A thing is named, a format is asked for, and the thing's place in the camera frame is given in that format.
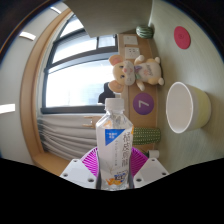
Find yellow plush mouse toy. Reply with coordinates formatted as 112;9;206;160
107;54;166;94

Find dark-framed window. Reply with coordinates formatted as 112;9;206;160
40;13;119;115

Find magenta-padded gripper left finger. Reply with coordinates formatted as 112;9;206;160
59;146;100;190

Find clear white-capped drink bottle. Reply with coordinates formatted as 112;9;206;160
95;97;135;192

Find round purple number sign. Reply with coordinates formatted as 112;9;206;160
132;92;155;116

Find tall green cactus figure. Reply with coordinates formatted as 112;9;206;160
132;126;162;146

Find small plant in white pot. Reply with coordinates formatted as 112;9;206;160
145;149;160;159

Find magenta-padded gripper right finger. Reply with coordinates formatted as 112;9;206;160
129;146;170;190

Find ceiling lights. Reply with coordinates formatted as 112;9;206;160
0;5;63;115

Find round green cactus figure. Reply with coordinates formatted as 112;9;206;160
135;24;155;39

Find pale yellow cup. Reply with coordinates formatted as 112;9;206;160
165;81;212;134

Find grey curtain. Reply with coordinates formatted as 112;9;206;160
36;113;101;163

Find black horse figure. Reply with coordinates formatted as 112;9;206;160
97;81;121;105

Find grey-green desk partition panel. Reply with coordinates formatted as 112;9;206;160
63;0;154;38

